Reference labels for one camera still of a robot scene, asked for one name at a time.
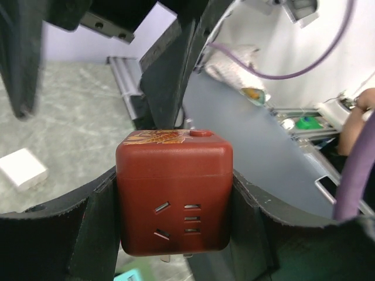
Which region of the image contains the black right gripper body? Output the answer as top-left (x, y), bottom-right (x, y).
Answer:
top-left (40, 0), bottom-right (182, 44)

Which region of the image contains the teal plug in strip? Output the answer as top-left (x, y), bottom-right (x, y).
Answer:
top-left (113, 268), bottom-right (143, 281)

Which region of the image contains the white charger plug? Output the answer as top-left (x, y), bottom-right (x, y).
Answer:
top-left (1, 148), bottom-right (49, 191)

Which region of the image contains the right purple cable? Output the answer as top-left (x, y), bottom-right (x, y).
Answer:
top-left (209, 0), bottom-right (358, 80)

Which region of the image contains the aluminium frame rail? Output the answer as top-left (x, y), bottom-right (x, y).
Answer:
top-left (107, 57), bottom-right (145, 121)

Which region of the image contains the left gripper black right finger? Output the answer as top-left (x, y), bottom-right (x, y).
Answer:
top-left (230, 172), bottom-right (374, 280)

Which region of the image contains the purple cable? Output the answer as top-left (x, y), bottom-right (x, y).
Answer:
top-left (209, 0), bottom-right (358, 80)
top-left (332, 109), bottom-right (375, 222)

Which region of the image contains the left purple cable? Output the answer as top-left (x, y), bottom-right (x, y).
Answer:
top-left (332, 109), bottom-right (375, 222)

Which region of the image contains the red cube socket adapter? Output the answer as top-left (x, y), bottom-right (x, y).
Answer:
top-left (115, 129), bottom-right (233, 256)

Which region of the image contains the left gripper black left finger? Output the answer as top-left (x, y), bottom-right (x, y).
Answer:
top-left (1, 169), bottom-right (120, 280)

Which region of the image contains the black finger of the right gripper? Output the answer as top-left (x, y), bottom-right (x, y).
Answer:
top-left (139, 0), bottom-right (232, 129)
top-left (1, 0), bottom-right (44, 119)

